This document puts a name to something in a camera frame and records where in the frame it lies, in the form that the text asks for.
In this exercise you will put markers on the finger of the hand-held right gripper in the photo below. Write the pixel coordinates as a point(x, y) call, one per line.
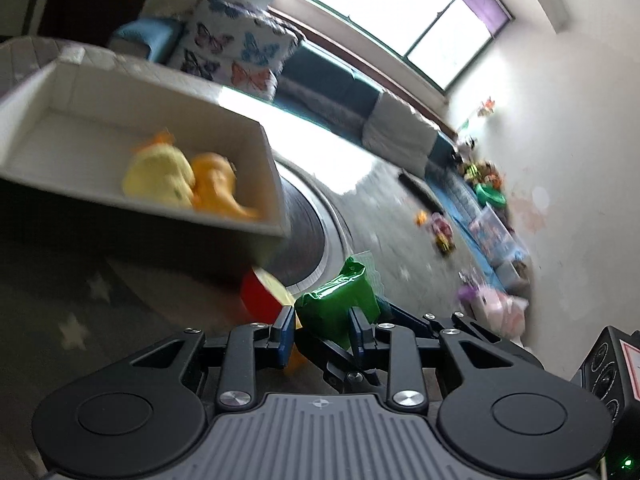
point(415, 322)
point(345, 371)

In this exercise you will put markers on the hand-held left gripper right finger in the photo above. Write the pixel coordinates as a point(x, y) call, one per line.
point(358, 334)

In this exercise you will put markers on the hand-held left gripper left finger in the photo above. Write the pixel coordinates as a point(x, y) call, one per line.
point(285, 332)

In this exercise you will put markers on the green snack packet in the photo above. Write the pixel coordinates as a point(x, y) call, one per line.
point(332, 305)

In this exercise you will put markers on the white cardboard box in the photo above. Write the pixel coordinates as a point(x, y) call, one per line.
point(100, 125)

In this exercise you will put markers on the red and yellow can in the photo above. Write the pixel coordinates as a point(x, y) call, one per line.
point(260, 295)

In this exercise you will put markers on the purple toy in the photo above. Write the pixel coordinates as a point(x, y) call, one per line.
point(467, 287)

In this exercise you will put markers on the yellow toy truck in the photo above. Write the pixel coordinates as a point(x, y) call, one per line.
point(445, 246)

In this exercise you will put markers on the pink plush toy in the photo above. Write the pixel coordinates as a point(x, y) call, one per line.
point(500, 312)

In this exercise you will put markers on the pink and red toy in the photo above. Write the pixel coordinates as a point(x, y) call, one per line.
point(441, 225)

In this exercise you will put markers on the small orange toy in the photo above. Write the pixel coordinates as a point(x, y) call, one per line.
point(422, 218)

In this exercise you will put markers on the round dark rug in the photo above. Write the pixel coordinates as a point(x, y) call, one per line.
point(305, 230)

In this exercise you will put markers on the blue floor mat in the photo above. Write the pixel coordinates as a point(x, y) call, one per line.
point(462, 215)

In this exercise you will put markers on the clear plastic storage box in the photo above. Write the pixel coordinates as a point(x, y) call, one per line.
point(497, 235)

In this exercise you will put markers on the black elongated object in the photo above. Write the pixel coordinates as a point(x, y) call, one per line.
point(417, 190)

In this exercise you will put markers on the green plastic basin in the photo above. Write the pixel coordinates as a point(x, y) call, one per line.
point(492, 195)

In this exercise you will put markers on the orange plush toy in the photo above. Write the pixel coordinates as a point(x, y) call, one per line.
point(220, 187)

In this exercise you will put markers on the pile of small toys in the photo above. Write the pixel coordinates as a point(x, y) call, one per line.
point(480, 171)

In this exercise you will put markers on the grey sofa blanket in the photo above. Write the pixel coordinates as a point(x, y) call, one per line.
point(400, 130)

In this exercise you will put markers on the yellow plush toy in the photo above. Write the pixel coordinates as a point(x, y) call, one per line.
point(160, 175)

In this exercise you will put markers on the grey star pattern rug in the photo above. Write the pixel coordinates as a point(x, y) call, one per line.
point(75, 310)

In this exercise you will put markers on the teal and grey sofa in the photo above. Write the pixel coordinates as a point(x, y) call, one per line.
point(340, 80)

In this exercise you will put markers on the butterfly print pillow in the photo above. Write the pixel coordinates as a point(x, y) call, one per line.
point(235, 45)

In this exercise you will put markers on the window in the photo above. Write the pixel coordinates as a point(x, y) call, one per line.
point(395, 5)

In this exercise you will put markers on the blue cushion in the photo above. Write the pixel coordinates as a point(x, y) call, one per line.
point(145, 35)

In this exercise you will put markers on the colourful wall sticker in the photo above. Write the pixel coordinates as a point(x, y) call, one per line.
point(486, 106)

